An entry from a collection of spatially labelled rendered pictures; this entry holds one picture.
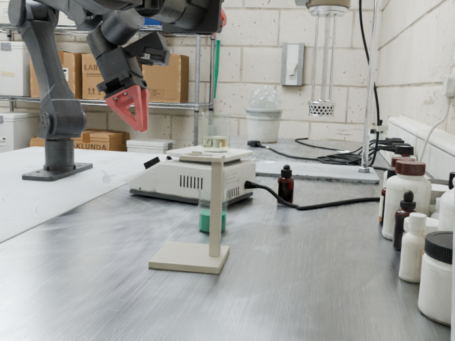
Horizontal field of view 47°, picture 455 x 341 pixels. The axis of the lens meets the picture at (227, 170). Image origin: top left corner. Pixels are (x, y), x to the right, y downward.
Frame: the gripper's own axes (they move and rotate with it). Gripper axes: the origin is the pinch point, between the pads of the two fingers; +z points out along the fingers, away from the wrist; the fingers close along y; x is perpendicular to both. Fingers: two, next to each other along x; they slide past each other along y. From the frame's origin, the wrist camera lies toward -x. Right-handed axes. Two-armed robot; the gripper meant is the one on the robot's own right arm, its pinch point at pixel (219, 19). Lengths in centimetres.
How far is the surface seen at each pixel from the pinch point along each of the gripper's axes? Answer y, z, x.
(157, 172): 8.2, -3.6, 26.8
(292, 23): 79, 227, -35
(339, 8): -7.9, 40.0, -9.1
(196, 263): -16.7, -29.9, 31.2
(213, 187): -16.6, -27.2, 22.9
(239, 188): -5.1, 2.6, 28.4
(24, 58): 223, 150, -1
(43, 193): 26.9, -11.9, 32.6
